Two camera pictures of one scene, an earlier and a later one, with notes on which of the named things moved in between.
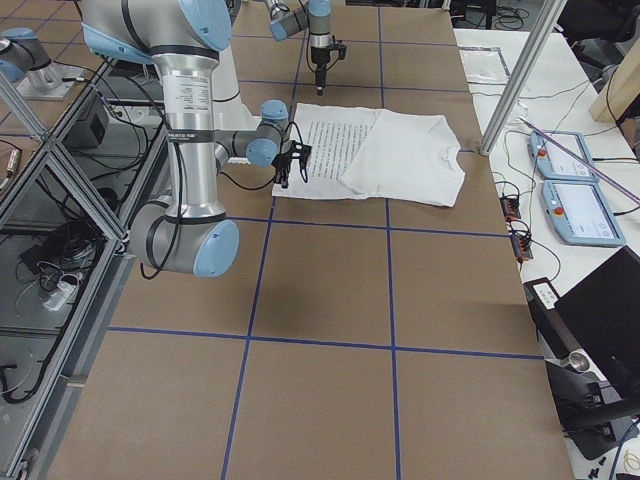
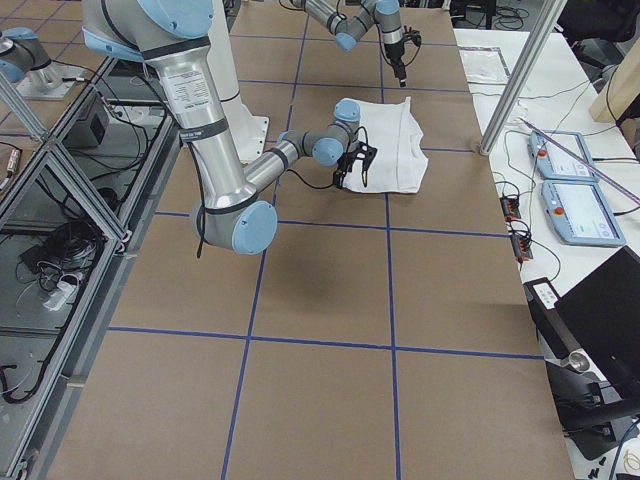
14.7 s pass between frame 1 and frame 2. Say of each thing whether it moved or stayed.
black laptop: stayed
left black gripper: moved
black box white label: stayed
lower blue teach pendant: stayed
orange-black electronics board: stayed
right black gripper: moved
